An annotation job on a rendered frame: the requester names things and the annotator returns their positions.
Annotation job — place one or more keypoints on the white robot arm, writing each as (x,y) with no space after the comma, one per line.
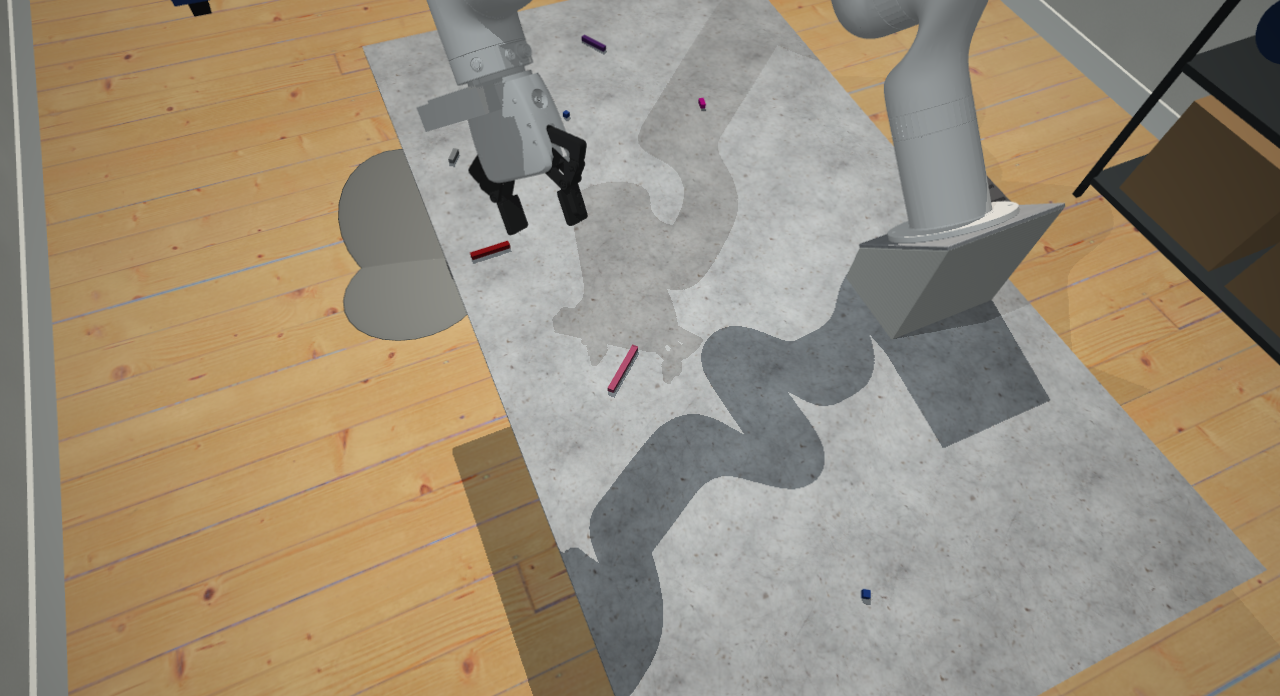
(928,97)

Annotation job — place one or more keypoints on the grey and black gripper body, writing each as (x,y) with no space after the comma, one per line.
(512,143)

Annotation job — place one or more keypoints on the pink rod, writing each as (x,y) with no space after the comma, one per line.
(622,369)

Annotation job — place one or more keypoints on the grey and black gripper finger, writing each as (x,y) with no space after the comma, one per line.
(509,205)
(567,175)

